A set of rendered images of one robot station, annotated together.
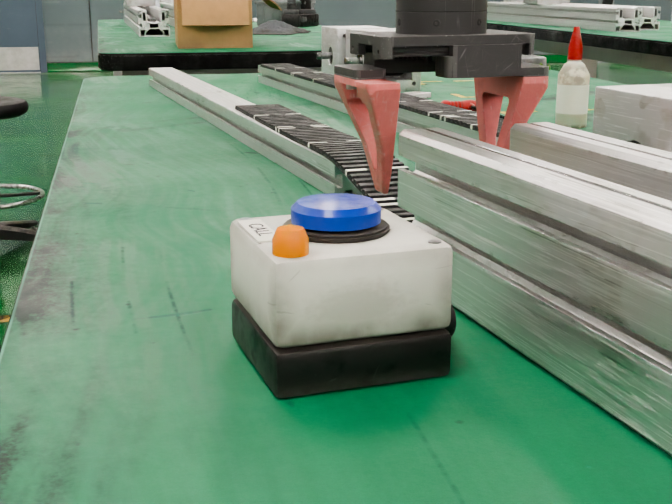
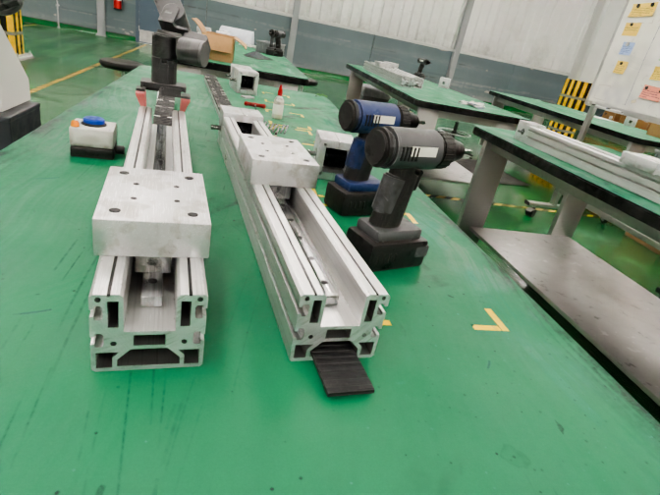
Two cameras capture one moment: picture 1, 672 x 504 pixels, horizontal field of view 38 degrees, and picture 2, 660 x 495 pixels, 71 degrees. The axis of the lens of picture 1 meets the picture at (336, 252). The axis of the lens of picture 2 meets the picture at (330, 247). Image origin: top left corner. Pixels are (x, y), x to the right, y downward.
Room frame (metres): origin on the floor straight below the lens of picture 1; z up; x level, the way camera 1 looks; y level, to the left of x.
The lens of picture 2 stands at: (-0.53, -0.47, 1.11)
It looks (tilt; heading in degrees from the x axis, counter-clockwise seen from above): 25 degrees down; 357
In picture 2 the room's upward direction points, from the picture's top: 12 degrees clockwise
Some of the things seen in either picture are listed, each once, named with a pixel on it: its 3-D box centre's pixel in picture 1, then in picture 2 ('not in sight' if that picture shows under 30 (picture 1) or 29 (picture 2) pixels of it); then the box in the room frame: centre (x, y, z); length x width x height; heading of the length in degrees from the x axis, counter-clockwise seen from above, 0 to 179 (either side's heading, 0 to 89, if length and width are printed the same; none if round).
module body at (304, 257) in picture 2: not in sight; (271, 192); (0.26, -0.39, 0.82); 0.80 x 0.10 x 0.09; 19
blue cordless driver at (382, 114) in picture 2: not in sight; (377, 158); (0.40, -0.58, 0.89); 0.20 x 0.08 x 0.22; 123
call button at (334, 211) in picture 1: (335, 221); (93, 122); (0.42, 0.00, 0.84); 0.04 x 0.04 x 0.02
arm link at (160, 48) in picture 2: not in sight; (167, 47); (0.63, -0.07, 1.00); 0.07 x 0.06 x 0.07; 84
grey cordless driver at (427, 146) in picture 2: not in sight; (412, 197); (0.18, -0.63, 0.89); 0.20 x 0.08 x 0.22; 123
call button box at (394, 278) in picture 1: (353, 289); (98, 138); (0.42, -0.01, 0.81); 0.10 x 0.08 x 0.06; 109
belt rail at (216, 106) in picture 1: (224, 109); not in sight; (1.22, 0.14, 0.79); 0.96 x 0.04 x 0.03; 19
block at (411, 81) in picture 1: (376, 59); (243, 81); (1.61, -0.07, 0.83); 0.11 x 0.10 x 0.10; 112
